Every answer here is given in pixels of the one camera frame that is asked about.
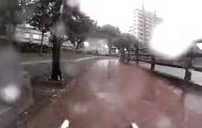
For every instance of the distant group of trees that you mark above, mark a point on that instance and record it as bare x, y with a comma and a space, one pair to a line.
117, 36

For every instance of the red wet paved path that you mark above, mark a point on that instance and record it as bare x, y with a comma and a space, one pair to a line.
122, 96

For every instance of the row of trees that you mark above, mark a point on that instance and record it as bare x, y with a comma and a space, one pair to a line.
79, 30

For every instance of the dark-trunked tree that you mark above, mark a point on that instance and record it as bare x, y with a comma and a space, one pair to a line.
56, 56

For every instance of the tall pale building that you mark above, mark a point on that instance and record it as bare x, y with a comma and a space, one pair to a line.
145, 23

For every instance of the robot's own part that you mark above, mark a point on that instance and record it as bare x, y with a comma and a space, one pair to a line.
134, 125
65, 124

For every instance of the grey stone paved strip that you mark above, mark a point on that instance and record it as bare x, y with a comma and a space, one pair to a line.
32, 71

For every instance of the dark hedge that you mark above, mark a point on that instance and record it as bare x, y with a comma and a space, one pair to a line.
32, 46

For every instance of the low pale building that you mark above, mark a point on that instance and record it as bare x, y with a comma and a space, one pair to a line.
27, 35

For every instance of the dark wooden fence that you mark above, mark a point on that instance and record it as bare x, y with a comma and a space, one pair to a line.
188, 68

